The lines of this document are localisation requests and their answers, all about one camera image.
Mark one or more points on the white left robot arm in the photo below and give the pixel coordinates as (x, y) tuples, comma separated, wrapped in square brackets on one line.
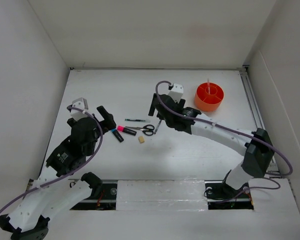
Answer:
[(27, 216)]

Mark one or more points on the front metal rail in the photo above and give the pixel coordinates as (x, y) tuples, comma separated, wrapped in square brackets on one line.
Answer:
[(148, 195)]

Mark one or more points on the red translucent highlighter pen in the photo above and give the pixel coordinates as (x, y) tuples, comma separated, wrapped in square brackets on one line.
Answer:
[(208, 86)]

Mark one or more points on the orange round compartment container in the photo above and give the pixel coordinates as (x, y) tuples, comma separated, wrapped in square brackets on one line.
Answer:
[(208, 102)]

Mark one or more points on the blue capped black highlighter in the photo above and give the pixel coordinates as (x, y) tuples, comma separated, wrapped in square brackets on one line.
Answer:
[(117, 135)]

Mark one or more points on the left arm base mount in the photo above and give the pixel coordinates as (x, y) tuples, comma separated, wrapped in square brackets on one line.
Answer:
[(103, 196)]

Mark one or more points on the aluminium rail right side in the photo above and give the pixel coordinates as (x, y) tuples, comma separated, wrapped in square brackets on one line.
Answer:
[(256, 114)]

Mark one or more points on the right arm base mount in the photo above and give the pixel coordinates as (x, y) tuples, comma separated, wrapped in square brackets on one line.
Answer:
[(221, 197)]

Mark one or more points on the green gel pen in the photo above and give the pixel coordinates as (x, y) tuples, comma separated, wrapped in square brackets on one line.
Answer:
[(137, 120)]

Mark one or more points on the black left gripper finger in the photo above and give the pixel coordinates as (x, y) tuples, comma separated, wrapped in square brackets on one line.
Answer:
[(104, 113), (110, 123)]

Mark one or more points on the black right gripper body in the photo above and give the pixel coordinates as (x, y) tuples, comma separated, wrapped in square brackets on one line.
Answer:
[(168, 122)]

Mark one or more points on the tan eraser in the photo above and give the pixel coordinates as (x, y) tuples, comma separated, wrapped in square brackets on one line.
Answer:
[(141, 139)]

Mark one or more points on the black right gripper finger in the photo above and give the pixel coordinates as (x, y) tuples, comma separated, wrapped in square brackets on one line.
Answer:
[(153, 104), (157, 117)]

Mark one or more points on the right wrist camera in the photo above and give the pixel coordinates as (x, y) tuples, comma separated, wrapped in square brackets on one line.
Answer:
[(176, 92)]

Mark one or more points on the pink capped black highlighter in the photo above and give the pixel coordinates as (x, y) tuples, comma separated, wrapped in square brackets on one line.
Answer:
[(126, 130)]

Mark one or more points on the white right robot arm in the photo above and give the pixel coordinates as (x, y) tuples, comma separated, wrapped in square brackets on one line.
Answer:
[(253, 146)]

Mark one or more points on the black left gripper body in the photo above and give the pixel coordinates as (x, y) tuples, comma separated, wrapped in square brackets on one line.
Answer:
[(104, 129)]

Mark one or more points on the black gel pen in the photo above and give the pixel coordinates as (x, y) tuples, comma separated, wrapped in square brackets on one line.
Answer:
[(157, 127)]

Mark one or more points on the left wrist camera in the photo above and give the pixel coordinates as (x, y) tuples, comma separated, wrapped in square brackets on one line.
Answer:
[(78, 108)]

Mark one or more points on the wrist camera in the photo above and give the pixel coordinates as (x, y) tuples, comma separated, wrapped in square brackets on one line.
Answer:
[(176, 92), (78, 108)]

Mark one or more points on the black handled scissors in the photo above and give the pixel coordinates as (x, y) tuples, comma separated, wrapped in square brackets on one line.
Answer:
[(148, 129)]

